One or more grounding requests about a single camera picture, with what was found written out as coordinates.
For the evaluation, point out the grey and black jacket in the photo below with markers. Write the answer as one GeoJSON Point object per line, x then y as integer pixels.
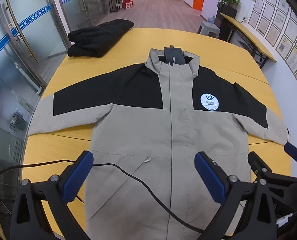
{"type": "Point", "coordinates": [138, 135]}

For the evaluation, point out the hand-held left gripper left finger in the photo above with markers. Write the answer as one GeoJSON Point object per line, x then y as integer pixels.
{"type": "Point", "coordinates": [77, 177]}

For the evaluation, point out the yellow side table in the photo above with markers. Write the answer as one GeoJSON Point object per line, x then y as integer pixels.
{"type": "Point", "coordinates": [248, 33]}

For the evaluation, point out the grey plastic stool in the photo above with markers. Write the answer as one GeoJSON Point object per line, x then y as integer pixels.
{"type": "Point", "coordinates": [208, 27]}

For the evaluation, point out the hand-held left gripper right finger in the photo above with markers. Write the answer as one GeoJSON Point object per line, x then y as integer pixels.
{"type": "Point", "coordinates": [209, 177]}

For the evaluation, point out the blue water bottle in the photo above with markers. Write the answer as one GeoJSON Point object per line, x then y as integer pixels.
{"type": "Point", "coordinates": [211, 19]}

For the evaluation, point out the black plant cabinet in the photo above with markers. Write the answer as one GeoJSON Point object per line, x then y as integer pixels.
{"type": "Point", "coordinates": [226, 17]}

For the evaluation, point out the black metal rack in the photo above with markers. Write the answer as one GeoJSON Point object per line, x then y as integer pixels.
{"type": "Point", "coordinates": [113, 1]}

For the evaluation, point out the wall of framed notices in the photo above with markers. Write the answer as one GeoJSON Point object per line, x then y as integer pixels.
{"type": "Point", "coordinates": [286, 25]}

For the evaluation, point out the black folded garment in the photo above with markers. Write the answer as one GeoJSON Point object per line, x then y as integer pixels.
{"type": "Point", "coordinates": [96, 38]}

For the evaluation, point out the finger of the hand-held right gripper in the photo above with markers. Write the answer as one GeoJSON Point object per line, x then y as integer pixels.
{"type": "Point", "coordinates": [259, 163]}
{"type": "Point", "coordinates": [292, 151]}

